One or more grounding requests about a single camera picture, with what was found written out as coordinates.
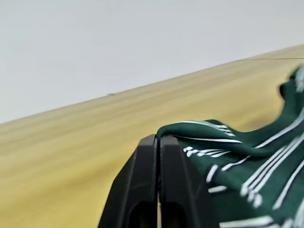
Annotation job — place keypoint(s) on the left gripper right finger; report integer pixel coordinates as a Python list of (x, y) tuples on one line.
[(180, 187)]

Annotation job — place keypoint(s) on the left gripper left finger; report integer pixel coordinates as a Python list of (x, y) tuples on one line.
[(135, 183)]

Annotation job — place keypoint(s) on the green white-striped T-shirt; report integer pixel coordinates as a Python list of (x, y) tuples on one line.
[(251, 171)]

